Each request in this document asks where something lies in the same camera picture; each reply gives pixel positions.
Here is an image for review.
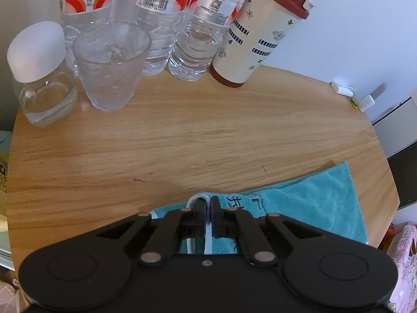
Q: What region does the yellow-green paper bag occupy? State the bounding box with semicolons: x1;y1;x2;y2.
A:
0;131;12;193

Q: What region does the water bottle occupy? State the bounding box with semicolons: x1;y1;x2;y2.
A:
134;0;191;76
59;0;112;72

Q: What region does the middle water bottle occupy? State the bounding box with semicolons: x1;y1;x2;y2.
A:
134;0;191;76

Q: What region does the pink floral fabric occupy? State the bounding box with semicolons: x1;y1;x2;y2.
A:
387;222;416;312

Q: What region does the green lid yellow tin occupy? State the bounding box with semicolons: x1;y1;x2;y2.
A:
349;97;359;110

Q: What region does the small white cap jar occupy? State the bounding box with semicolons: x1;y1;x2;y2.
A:
6;21;78;127

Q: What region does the clear drinking glass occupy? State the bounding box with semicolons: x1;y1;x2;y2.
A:
72;22;152;112

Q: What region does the leftmost water bottle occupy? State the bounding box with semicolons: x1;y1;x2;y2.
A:
59;0;112;72

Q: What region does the water bottle nearest tumbler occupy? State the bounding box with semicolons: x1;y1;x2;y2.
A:
168;0;246;81

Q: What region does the red lid patterned tumbler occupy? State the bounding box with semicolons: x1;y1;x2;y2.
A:
209;0;315;88

